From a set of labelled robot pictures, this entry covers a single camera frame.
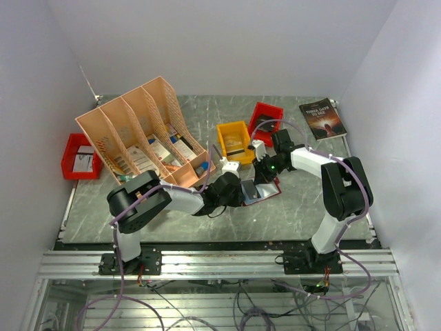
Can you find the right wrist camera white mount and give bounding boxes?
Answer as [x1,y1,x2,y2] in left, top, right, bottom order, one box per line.
[248,139,267,161]

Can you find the red bin with cards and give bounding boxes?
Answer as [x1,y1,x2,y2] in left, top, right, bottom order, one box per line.
[247,102,284,148]

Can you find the purple cable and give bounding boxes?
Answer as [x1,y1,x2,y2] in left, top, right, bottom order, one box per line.
[249,119,374,301]
[74,144,225,331]

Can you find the aluminium mounting rail frame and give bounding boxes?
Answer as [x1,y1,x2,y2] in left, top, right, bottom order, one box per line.
[21,245,416,330]

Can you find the black credit card stack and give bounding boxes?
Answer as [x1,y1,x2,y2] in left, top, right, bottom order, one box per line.
[255,114,278,132]

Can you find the yellow plastic bin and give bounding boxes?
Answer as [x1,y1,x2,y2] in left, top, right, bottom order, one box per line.
[216,121,255,166]

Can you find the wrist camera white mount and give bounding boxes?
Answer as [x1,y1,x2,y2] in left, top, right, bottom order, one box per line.
[248,139,267,161]
[220,157,241,178]

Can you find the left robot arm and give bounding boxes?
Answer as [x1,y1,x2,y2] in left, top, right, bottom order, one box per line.
[106,170,245,274]

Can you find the red bin at left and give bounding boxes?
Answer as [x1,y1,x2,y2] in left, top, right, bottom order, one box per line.
[61,133,103,181]

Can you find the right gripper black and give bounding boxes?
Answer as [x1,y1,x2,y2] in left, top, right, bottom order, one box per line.
[252,152,287,185]

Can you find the red card holder wallet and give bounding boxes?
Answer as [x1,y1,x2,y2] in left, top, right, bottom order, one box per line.
[243,178,281,206]

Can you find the single black credit card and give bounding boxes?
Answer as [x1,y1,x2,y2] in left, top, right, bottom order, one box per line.
[241,179,260,204]

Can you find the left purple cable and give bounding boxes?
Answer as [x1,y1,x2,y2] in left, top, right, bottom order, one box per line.
[74,144,225,331]

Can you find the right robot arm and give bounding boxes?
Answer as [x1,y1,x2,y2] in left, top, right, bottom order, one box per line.
[249,129,373,274]

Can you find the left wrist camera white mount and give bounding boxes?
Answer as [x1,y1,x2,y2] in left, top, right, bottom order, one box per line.
[220,157,241,178]

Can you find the white cards in left bin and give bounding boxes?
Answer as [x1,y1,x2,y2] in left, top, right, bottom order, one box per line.
[72,146,94,172]

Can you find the pink file organizer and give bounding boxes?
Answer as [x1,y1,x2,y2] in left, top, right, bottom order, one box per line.
[76,77,216,188]

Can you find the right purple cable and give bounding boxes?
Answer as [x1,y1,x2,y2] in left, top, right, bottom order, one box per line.
[249,119,374,301]

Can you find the blue capped tube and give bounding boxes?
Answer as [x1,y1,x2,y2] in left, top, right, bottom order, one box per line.
[194,161,210,178]

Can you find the dark paperback book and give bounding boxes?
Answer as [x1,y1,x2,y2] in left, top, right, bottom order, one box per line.
[299,98,347,141]

